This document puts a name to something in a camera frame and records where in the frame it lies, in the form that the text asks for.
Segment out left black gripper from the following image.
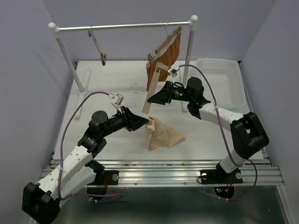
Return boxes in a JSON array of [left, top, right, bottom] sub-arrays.
[[101, 105, 149, 137]]

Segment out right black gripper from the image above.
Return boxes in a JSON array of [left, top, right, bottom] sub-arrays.
[[147, 82, 192, 106]]

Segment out beige clip hanger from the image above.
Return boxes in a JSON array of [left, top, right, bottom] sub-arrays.
[[88, 29, 107, 66], [142, 62, 169, 116]]

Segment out beige underwear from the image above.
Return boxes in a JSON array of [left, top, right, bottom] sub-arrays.
[[145, 117, 185, 151]]

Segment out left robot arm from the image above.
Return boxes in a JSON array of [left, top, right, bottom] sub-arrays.
[[22, 106, 149, 224]]

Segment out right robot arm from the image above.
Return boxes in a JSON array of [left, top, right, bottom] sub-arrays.
[[147, 77, 269, 184]]

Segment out beige hanger with brown garment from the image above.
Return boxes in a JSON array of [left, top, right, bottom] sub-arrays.
[[146, 22, 184, 72]]

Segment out brown underwear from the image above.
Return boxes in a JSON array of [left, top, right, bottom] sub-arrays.
[[146, 29, 183, 92]]

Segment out empty beige clip hanger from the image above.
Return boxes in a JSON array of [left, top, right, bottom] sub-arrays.
[[88, 29, 107, 66]]

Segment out white and silver clothes rack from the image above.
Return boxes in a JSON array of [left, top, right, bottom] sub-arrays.
[[48, 15, 198, 106]]

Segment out white perforated plastic basket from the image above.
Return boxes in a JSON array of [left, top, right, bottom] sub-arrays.
[[196, 58, 248, 112]]

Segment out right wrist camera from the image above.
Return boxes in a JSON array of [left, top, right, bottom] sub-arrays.
[[168, 66, 180, 78]]

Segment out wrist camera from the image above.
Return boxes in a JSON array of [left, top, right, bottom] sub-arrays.
[[168, 66, 180, 78], [108, 93, 124, 112]]

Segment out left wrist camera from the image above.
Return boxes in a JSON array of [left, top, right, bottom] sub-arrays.
[[108, 93, 124, 112]]

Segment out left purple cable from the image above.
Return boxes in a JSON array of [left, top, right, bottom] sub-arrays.
[[57, 91, 124, 203]]

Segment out purple cable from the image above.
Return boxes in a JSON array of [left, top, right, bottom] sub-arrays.
[[57, 91, 124, 203], [179, 64, 258, 203]]

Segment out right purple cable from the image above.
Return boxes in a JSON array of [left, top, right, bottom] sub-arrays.
[[179, 64, 258, 203]]

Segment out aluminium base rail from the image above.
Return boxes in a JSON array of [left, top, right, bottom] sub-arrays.
[[41, 159, 286, 187]]

